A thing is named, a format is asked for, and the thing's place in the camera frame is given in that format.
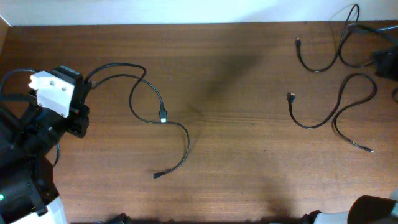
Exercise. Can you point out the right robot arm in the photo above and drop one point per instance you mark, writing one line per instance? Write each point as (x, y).
(366, 209)

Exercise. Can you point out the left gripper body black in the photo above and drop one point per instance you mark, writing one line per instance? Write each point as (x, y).
(79, 123)

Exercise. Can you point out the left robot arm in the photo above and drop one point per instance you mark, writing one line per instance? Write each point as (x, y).
(28, 192)

